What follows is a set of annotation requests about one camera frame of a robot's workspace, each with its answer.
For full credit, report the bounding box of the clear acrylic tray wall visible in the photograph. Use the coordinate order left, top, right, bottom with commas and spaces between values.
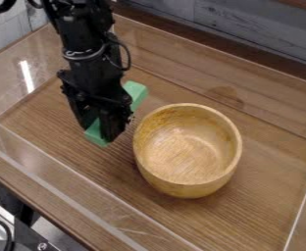
0, 15, 306, 251

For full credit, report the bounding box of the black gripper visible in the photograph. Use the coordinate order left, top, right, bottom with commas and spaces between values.
57, 48, 132, 142

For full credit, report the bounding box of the brown wooden bowl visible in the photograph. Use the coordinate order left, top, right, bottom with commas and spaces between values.
134, 103, 243, 199

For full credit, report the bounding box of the green rectangular block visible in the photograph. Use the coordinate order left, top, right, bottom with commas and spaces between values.
85, 80, 148, 147

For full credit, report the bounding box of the black cable lower left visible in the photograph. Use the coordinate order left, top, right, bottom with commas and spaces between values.
0, 217, 17, 251

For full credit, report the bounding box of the black metal bracket with bolt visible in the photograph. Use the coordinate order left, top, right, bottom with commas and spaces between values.
13, 220, 60, 251

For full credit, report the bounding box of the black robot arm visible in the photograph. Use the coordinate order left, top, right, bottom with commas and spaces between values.
28, 0, 132, 142

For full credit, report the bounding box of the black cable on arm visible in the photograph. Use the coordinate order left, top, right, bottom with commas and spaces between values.
101, 30, 132, 72

